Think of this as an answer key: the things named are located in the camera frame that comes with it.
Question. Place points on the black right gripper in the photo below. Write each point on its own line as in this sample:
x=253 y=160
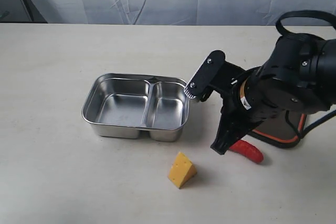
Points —
x=257 y=97

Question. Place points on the dark transparent lunch box lid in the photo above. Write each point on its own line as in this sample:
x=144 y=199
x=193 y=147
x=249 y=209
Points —
x=277 y=132

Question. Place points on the stainless steel lunch box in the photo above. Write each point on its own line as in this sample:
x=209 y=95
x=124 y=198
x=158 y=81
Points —
x=125 y=105

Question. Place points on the red toy sausage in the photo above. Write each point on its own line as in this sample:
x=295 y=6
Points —
x=248 y=151

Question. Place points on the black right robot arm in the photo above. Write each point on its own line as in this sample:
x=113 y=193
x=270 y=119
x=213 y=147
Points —
x=314 y=61

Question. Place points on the yellow toy cheese wedge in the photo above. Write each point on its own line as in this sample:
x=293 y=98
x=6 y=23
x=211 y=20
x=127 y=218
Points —
x=182 y=170

